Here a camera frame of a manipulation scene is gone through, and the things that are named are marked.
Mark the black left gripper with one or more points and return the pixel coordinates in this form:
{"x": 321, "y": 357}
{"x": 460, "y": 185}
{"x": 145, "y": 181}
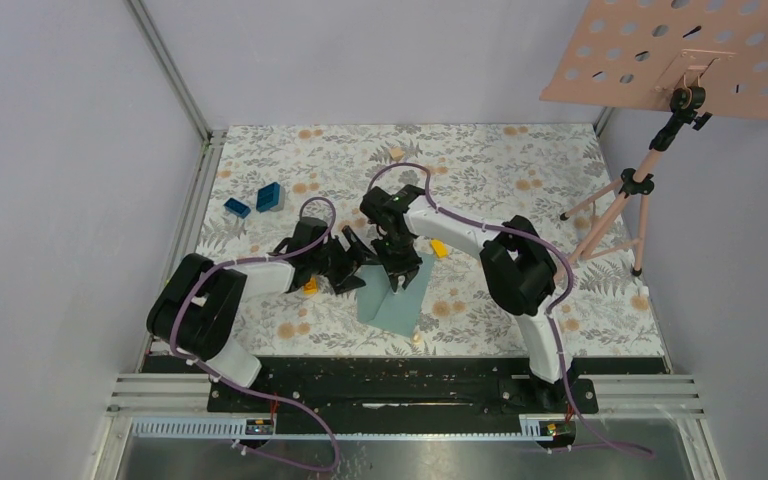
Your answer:
{"x": 356, "y": 256}

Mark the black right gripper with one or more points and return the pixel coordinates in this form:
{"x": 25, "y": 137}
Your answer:
{"x": 396, "y": 266}

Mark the teal paper envelope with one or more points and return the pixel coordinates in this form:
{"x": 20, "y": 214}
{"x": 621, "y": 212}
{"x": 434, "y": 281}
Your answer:
{"x": 393, "y": 312}

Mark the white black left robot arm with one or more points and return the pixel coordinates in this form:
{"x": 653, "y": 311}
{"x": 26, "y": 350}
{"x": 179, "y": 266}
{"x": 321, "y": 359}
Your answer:
{"x": 198, "y": 306}

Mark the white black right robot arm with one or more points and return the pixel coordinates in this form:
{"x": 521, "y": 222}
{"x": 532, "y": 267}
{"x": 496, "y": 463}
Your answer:
{"x": 518, "y": 269}

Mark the yellow rectangular block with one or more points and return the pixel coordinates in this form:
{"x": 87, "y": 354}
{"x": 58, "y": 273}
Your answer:
{"x": 439, "y": 248}

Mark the small orange lego brick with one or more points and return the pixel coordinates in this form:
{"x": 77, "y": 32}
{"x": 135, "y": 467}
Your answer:
{"x": 311, "y": 287}

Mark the large blue lego brick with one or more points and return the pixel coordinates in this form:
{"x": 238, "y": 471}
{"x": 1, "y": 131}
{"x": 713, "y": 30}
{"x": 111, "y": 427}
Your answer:
{"x": 270, "y": 198}

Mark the small tan wooden cube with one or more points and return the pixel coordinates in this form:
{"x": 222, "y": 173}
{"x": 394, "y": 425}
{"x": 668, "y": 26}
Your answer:
{"x": 396, "y": 154}

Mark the floral patterned table mat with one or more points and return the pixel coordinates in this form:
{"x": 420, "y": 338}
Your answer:
{"x": 491, "y": 171}

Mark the small blue lego brick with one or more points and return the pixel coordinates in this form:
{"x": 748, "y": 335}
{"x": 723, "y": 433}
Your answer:
{"x": 237, "y": 208}

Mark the pink music stand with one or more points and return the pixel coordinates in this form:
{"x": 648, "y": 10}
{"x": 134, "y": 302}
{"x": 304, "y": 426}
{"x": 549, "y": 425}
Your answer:
{"x": 694, "y": 60}

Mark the white slotted cable duct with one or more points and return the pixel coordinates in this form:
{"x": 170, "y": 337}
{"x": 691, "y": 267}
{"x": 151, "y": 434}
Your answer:
{"x": 263, "y": 429}

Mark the aluminium frame post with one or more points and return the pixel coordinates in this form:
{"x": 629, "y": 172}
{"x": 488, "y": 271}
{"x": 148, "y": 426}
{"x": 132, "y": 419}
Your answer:
{"x": 156, "y": 44}

